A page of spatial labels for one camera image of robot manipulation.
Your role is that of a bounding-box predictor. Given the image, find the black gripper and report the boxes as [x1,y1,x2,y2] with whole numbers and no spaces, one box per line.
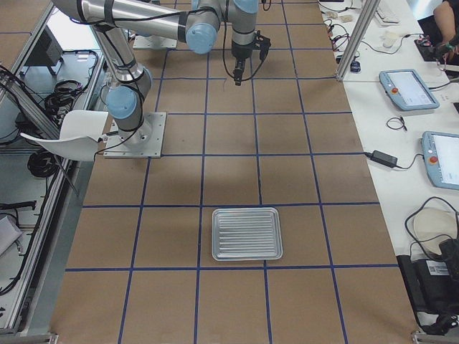
[231,41,253,85]

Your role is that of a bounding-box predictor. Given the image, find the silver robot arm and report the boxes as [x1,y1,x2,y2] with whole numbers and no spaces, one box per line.
[53,1,270,85]
[93,24,152,147]

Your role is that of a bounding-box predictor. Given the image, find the silver ribbed metal tray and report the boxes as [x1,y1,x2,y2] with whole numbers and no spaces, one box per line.
[212,207,283,262]

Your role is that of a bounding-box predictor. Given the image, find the white paper cup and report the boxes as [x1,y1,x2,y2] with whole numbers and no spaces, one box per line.
[382,30,399,49]

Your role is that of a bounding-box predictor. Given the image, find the far blue teach pendant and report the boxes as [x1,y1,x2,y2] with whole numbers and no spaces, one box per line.
[379,69,440,111]

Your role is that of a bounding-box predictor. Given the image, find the blue teach pendant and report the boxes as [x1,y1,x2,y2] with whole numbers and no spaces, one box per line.
[421,131,458,190]
[379,69,440,111]

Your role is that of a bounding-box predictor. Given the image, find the white plastic chair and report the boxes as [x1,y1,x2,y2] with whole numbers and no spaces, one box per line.
[21,110,108,162]

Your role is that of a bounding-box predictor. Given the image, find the black power adapter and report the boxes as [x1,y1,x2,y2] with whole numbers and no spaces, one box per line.
[364,150,397,168]

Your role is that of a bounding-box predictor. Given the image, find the near blue teach pendant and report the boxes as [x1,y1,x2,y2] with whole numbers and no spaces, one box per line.
[421,131,458,190]

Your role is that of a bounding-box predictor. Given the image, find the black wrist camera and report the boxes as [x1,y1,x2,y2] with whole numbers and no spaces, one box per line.
[253,30,271,62]

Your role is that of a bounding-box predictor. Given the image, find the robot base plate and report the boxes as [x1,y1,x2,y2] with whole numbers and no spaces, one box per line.
[133,35,177,50]
[103,113,166,158]

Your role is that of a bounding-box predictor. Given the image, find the aluminium frame post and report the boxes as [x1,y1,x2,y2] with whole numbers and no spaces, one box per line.
[336,0,380,82]

